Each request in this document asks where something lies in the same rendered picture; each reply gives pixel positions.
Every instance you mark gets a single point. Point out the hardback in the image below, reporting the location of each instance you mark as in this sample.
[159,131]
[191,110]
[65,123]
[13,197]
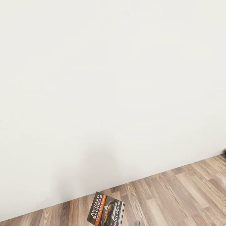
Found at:
[106,211]

